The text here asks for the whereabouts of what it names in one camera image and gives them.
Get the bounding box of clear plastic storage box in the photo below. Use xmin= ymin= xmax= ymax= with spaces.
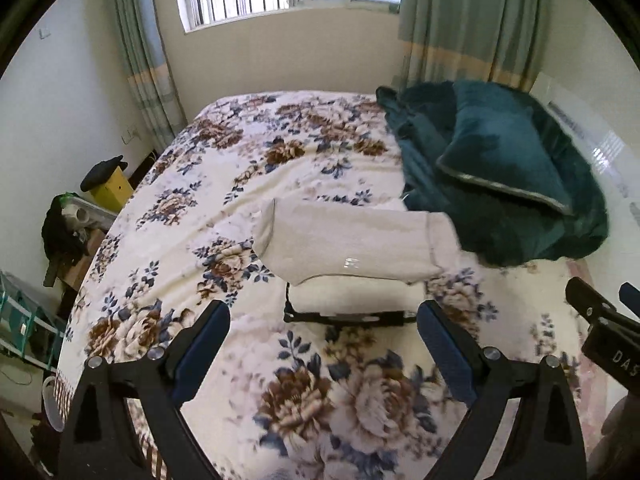
xmin=60 ymin=194 xmax=120 ymax=233

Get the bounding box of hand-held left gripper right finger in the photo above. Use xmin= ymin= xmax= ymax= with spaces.
xmin=416 ymin=300 xmax=588 ymax=480

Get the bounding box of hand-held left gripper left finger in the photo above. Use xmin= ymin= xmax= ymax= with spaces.
xmin=59 ymin=300 xmax=232 ymax=480

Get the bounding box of green metal rack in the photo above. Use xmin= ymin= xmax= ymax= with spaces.
xmin=0 ymin=270 xmax=66 ymax=373

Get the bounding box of teal plush blanket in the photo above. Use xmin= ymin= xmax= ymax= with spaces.
xmin=376 ymin=80 xmax=610 ymax=267

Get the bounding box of white headboard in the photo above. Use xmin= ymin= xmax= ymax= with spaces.
xmin=530 ymin=72 xmax=640 ymax=221

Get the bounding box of black bag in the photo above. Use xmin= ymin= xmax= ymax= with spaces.
xmin=41 ymin=192 xmax=88 ymax=286

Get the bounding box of black hat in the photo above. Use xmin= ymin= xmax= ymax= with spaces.
xmin=80 ymin=156 xmax=128 ymax=192

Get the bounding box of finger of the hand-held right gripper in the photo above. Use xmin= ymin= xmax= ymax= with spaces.
xmin=618 ymin=282 xmax=640 ymax=322
xmin=565 ymin=277 xmax=623 ymax=332

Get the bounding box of white folded garment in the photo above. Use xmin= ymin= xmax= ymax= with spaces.
xmin=290 ymin=275 xmax=426 ymax=317

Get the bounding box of yellow box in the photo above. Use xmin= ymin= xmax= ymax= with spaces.
xmin=92 ymin=166 xmax=135 ymax=212

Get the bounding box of white plastic container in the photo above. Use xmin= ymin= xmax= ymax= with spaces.
xmin=42 ymin=375 xmax=68 ymax=433

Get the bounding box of brown cardboard box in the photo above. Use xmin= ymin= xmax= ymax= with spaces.
xmin=62 ymin=230 xmax=107 ymax=291

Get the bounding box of floral bedspread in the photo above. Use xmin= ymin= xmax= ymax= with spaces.
xmin=52 ymin=91 xmax=591 ymax=480

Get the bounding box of green curtain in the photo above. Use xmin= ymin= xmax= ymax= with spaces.
xmin=111 ymin=0 xmax=188 ymax=153
xmin=397 ymin=0 xmax=556 ymax=93

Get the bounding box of teal plush pillow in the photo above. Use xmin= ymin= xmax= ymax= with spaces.
xmin=435 ymin=80 xmax=576 ymax=217

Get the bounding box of beige long-sleeve shirt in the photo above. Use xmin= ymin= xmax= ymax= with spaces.
xmin=251 ymin=198 xmax=463 ymax=287

